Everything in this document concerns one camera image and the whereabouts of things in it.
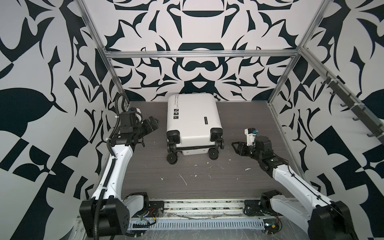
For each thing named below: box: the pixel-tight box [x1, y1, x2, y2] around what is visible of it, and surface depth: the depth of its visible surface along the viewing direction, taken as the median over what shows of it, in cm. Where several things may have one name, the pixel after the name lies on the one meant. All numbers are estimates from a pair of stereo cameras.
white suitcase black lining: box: [166, 93, 224, 165], surface depth 85 cm
